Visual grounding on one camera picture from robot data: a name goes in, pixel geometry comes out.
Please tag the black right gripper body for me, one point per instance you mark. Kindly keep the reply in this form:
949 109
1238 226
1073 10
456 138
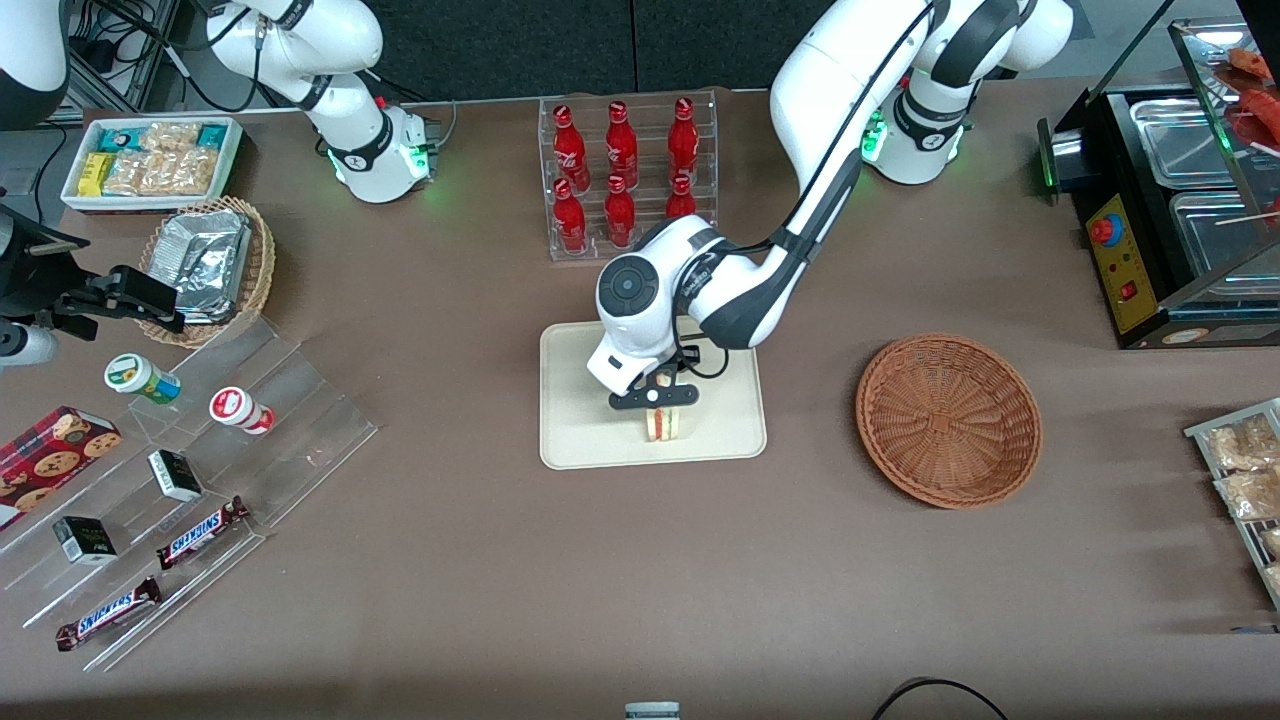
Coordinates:
28 281

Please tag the triangle sandwich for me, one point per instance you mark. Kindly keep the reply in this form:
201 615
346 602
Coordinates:
664 424

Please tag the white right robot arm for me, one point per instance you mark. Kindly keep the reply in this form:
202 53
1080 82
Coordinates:
350 110

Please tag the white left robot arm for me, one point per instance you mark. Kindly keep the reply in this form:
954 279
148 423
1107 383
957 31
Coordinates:
830 90

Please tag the beige plastic tray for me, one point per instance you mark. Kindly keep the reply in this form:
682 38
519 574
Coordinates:
720 420

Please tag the small wicker basket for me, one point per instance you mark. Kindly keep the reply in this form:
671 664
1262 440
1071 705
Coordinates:
260 270

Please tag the round brown wicker basket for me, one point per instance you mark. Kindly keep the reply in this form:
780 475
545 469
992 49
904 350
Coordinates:
950 420

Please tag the silver foil packet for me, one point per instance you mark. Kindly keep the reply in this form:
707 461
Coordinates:
205 260

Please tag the green label yogurt cup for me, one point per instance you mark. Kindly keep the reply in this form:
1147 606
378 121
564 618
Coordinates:
135 376

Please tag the white snack bin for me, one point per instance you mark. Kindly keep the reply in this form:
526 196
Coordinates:
75 195

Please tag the yellow snack packet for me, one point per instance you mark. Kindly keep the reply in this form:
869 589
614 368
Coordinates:
94 175

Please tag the clear acrylic bottle rack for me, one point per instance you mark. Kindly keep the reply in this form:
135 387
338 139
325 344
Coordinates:
645 245

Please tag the clear bagged rice crackers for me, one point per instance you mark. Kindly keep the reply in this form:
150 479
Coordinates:
165 165

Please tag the red cookie box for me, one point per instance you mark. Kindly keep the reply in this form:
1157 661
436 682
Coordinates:
50 455

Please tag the red label yogurt cup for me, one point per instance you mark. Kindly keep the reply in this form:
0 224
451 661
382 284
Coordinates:
238 408

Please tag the red cola bottle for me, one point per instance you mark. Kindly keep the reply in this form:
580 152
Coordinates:
683 140
570 150
570 220
680 203
619 215
621 150

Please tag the teal snack packet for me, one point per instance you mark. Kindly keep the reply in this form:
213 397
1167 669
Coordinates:
211 136
120 137

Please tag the small black box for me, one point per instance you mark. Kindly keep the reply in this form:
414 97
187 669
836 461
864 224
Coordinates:
175 476
85 540

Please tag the clear acrylic stepped display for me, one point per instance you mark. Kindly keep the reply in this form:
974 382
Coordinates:
300 420

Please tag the snickers chocolate bar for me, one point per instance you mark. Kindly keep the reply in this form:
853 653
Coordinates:
105 614
200 532

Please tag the small grey device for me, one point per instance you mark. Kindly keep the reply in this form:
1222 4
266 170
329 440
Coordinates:
652 711

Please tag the black food warmer cabinet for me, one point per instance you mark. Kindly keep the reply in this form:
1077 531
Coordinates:
1125 260

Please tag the steel warmer pan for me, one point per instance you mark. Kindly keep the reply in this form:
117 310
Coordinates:
1180 140
1215 240

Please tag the bagged brown bread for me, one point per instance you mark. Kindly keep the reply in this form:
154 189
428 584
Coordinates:
1245 445
1272 542
1250 495

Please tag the thin wooden skewer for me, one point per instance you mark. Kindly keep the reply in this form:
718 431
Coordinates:
1250 217

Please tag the red sausages in warmer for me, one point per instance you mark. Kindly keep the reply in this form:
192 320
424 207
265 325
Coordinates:
1255 95

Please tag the metal frame post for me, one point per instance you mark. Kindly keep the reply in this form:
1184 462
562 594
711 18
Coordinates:
150 50

